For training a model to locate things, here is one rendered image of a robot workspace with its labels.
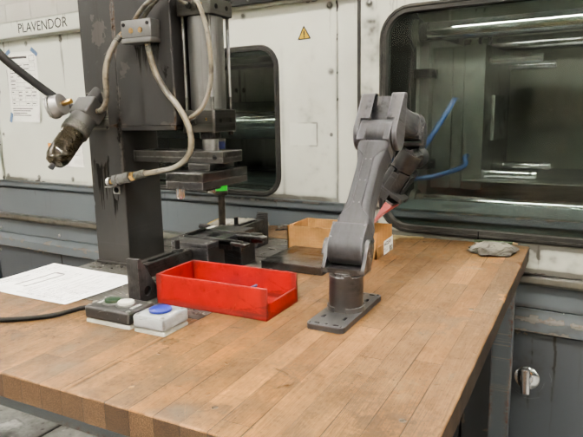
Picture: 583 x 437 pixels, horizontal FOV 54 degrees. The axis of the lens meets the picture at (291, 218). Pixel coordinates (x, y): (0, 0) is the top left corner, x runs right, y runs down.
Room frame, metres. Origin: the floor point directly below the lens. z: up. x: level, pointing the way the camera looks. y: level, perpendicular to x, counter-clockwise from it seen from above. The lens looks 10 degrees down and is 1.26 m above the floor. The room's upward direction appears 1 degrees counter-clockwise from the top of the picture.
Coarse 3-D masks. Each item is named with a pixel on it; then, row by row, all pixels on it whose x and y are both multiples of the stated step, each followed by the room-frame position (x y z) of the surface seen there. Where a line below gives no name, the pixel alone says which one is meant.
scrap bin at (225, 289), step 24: (192, 264) 1.18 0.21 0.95; (216, 264) 1.16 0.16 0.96; (168, 288) 1.07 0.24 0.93; (192, 288) 1.04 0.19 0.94; (216, 288) 1.02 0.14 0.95; (240, 288) 0.99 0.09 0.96; (264, 288) 1.10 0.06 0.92; (288, 288) 1.08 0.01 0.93; (216, 312) 1.02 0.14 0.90; (240, 312) 0.99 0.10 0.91; (264, 312) 0.97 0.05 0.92
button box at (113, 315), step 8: (112, 296) 1.04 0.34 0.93; (88, 304) 0.99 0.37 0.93; (96, 304) 0.99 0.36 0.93; (104, 304) 0.99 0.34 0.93; (112, 304) 0.99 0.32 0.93; (136, 304) 0.99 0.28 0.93; (144, 304) 0.99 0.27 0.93; (152, 304) 0.99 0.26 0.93; (56, 312) 1.01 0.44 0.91; (64, 312) 1.02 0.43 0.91; (72, 312) 1.03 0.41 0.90; (88, 312) 0.98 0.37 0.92; (96, 312) 0.98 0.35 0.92; (104, 312) 0.97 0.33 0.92; (112, 312) 0.96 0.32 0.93; (120, 312) 0.95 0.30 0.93; (128, 312) 0.95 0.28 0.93; (136, 312) 0.96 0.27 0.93; (0, 320) 0.99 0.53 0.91; (8, 320) 0.99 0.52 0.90; (16, 320) 0.99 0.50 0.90; (24, 320) 0.99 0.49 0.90; (88, 320) 0.99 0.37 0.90; (96, 320) 0.98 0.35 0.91; (104, 320) 0.97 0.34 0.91; (112, 320) 0.96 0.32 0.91; (120, 320) 0.95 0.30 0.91; (128, 320) 0.94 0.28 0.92; (120, 328) 0.95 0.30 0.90; (128, 328) 0.94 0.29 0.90
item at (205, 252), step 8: (192, 248) 1.24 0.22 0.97; (200, 248) 1.23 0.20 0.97; (216, 248) 1.25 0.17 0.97; (248, 248) 1.37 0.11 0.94; (192, 256) 1.24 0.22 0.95; (200, 256) 1.23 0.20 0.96; (208, 256) 1.22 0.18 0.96; (216, 256) 1.25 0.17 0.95; (224, 256) 1.28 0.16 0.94; (232, 256) 1.35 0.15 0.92; (240, 256) 1.34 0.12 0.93; (248, 256) 1.37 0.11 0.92; (240, 264) 1.34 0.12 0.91
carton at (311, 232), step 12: (288, 228) 1.50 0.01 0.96; (300, 228) 1.48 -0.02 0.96; (312, 228) 1.46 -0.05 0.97; (324, 228) 1.45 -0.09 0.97; (384, 228) 1.49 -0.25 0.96; (288, 240) 1.50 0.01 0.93; (300, 240) 1.48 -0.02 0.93; (312, 240) 1.46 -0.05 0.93; (384, 240) 1.49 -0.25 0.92; (384, 252) 1.43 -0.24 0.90
